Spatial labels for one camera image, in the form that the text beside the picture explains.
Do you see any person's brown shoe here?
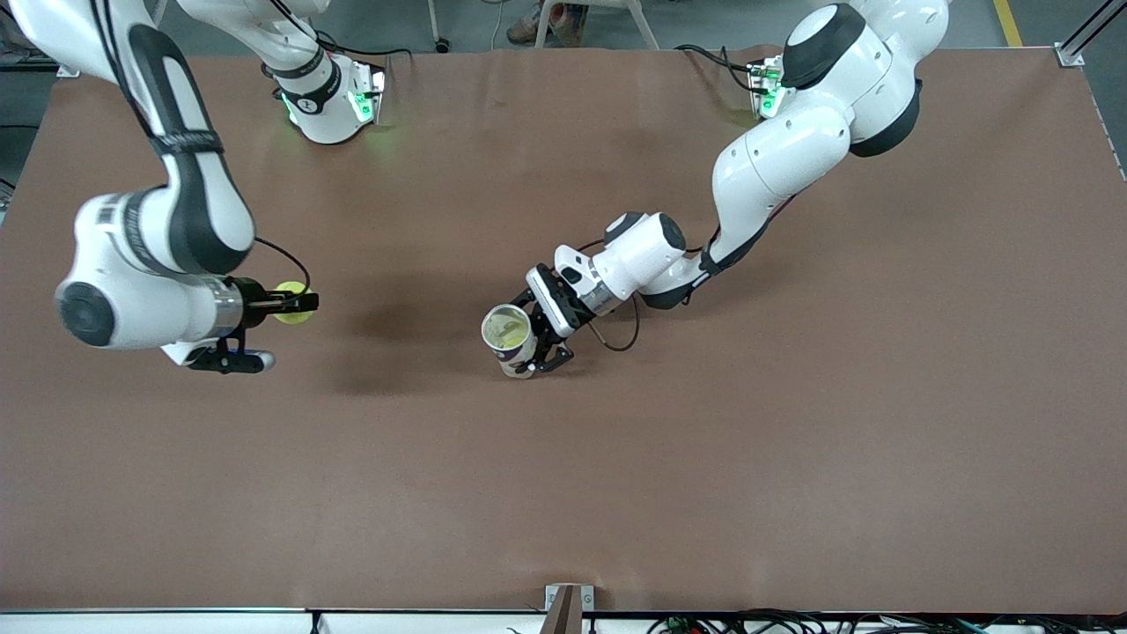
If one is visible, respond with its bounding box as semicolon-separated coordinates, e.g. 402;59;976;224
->
509;0;586;47

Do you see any brown paper table cover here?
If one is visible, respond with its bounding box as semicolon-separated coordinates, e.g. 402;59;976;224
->
0;44;1127;616

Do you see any yellow-green tennis ball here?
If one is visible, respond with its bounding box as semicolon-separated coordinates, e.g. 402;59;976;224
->
273;281;316;326
489;313;532;349

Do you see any black base cable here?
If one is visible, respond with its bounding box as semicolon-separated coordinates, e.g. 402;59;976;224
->
674;44;767;93
313;33;415;64

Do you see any black right base cable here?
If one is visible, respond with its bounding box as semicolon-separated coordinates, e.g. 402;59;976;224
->
313;33;415;64

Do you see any black left base cable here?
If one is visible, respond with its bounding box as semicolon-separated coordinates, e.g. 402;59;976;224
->
674;44;767;93

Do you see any clear tennis ball can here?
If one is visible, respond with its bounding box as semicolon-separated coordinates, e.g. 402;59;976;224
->
481;304;540;380

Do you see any white stool frame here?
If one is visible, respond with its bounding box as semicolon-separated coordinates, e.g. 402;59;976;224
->
533;0;661;51

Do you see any tangle of black cables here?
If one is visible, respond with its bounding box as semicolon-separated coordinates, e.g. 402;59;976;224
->
647;608;1127;634

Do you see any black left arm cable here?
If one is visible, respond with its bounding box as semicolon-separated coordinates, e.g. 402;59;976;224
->
577;236;642;351

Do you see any aluminium frame profile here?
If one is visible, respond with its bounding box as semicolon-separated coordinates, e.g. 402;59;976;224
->
1052;0;1127;69
0;26;86;78

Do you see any metal bracket with wooden post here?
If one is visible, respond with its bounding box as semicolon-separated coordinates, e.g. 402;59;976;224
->
541;584;596;634

